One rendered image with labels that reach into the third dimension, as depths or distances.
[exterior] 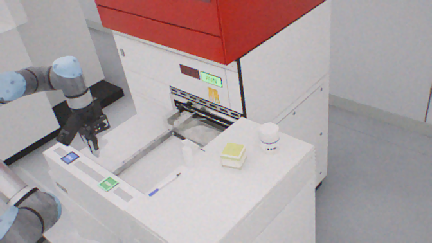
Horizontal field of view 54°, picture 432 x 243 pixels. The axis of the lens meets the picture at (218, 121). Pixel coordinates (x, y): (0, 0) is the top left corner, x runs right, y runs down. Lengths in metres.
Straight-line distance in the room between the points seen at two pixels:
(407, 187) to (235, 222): 1.69
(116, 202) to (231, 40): 0.71
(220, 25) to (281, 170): 0.55
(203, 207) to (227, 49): 0.57
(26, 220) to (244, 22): 0.99
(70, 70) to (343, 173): 2.02
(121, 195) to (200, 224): 0.33
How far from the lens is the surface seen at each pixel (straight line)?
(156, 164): 1.84
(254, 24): 1.68
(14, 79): 1.26
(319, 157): 2.56
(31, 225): 1.44
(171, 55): 1.92
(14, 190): 1.54
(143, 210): 1.46
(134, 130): 2.07
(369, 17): 3.03
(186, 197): 1.46
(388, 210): 2.72
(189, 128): 1.89
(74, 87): 1.35
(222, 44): 1.57
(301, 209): 1.72
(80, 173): 1.71
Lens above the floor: 1.99
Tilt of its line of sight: 36 degrees down
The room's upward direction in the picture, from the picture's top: 9 degrees counter-clockwise
